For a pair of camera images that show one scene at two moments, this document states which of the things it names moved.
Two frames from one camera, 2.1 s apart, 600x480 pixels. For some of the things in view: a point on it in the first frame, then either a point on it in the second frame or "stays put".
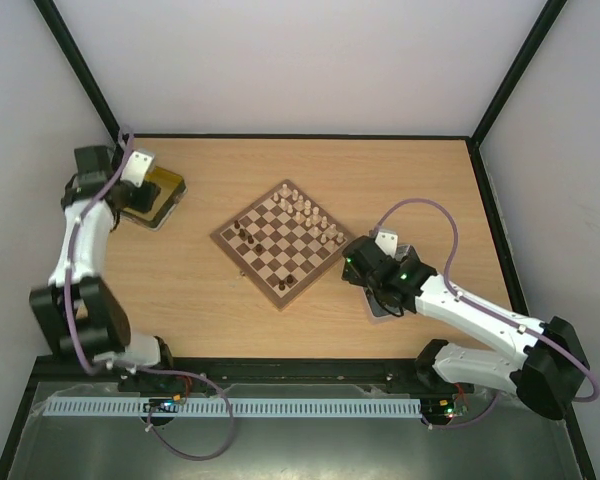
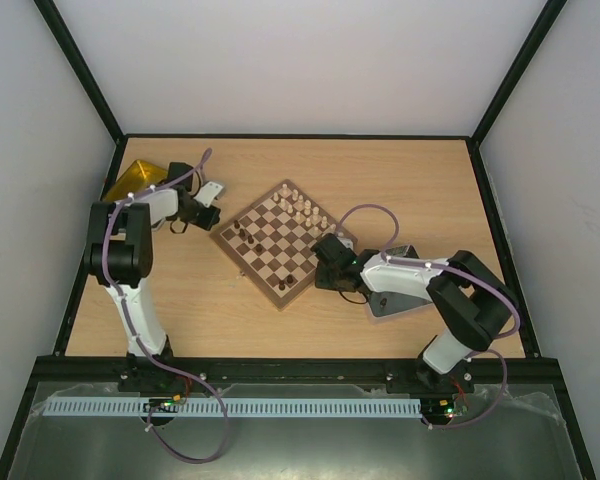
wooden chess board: [281, 242] stays put
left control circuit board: [164, 405] stays put
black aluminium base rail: [268, 371] stays put
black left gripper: [145, 203] -> [212, 220]
